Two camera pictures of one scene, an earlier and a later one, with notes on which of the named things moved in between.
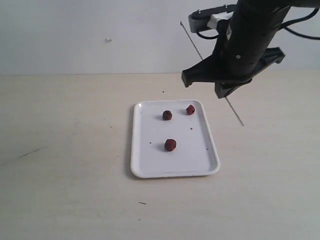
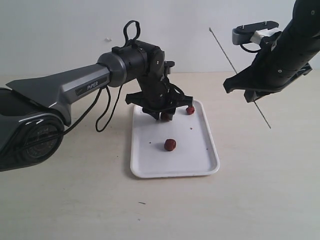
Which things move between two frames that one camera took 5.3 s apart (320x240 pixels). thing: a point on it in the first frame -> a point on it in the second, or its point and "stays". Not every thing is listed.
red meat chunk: x=190 y=110 stays
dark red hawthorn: x=167 y=115 stays
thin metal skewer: x=226 y=97 -> x=236 y=71
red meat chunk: x=170 y=144 stays
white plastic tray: x=171 y=138 stays
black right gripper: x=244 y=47 -> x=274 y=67
